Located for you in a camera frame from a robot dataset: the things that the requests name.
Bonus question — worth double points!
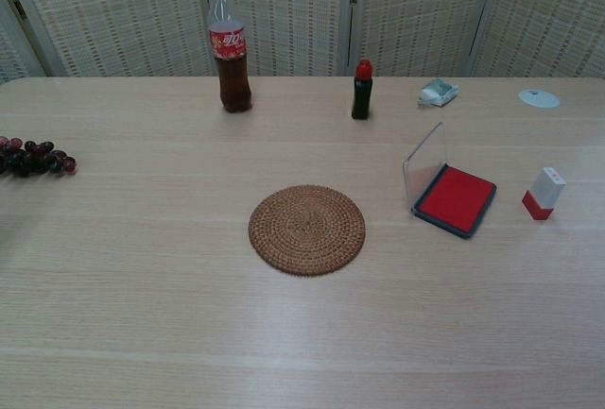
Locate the white red stamp block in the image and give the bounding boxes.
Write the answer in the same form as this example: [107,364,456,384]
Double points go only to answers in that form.
[521,166,567,222]

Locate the red ink pad with clear lid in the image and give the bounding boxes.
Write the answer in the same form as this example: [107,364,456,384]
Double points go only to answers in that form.
[402,121,498,240]

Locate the round woven rattan coaster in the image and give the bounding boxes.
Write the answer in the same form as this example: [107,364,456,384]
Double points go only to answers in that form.
[248,184,367,279]

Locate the black bottle with red cap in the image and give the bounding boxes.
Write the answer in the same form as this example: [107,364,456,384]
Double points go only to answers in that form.
[350,59,375,121]

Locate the cola bottle with red cap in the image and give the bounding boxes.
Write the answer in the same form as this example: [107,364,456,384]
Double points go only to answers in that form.
[206,0,254,114]

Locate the white green tissue pack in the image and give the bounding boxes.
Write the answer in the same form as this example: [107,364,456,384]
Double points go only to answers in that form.
[416,77,460,109]

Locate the woven folding screen panel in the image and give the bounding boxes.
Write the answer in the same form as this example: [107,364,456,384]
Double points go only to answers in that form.
[0,0,214,78]
[467,0,605,79]
[347,0,507,78]
[198,0,358,78]
[0,0,48,87]

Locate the white round table grommet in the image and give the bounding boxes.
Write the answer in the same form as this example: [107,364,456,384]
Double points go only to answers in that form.
[517,88,562,110]

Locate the bunch of dark red grapes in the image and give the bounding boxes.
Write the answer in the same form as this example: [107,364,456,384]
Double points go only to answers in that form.
[0,135,78,179]

